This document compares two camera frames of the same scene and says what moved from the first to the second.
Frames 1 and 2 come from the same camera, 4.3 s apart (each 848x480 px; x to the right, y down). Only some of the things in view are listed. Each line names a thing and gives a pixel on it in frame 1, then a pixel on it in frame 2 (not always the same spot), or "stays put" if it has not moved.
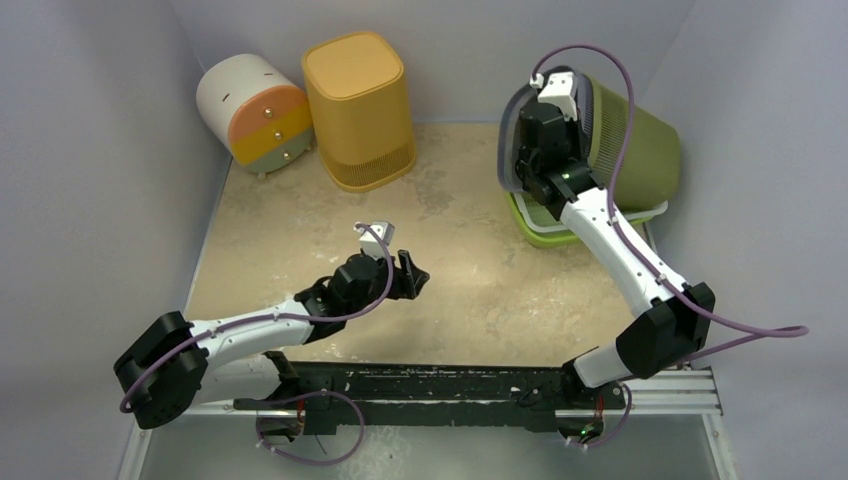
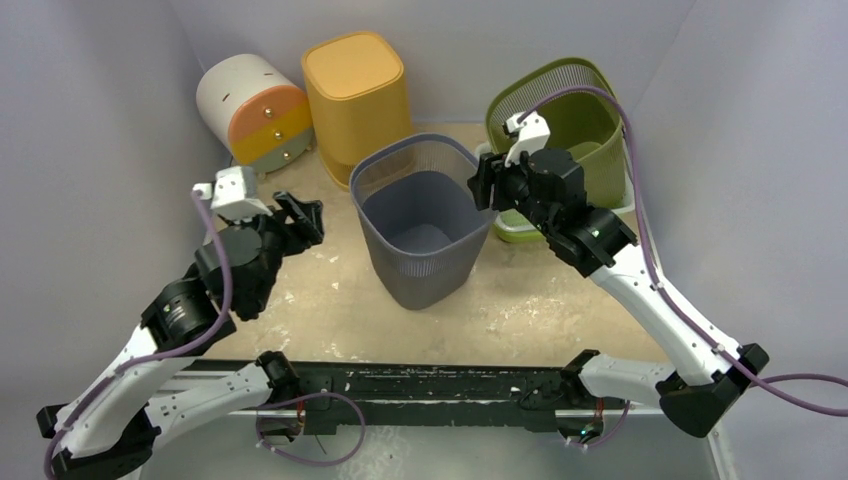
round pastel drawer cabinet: [256, 112] stays put
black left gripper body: [379, 289] → [283, 242]
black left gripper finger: [419, 277] → [309, 213]
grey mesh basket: [509, 126] → [421, 227]
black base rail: [331, 394] stays put
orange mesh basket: [357, 90] stays put
